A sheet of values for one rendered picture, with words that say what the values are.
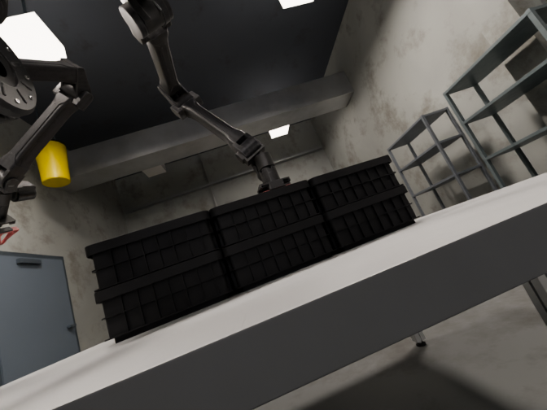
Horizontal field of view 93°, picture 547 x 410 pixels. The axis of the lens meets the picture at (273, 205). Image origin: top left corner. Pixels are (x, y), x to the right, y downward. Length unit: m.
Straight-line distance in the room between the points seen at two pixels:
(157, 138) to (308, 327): 5.55
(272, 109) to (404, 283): 5.55
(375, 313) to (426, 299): 0.03
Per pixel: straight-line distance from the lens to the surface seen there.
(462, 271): 0.21
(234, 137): 0.91
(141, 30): 0.84
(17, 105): 0.56
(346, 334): 0.17
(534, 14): 2.96
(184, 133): 5.56
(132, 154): 5.69
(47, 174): 5.17
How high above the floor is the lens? 0.72
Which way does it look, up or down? 13 degrees up
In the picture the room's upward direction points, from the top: 21 degrees counter-clockwise
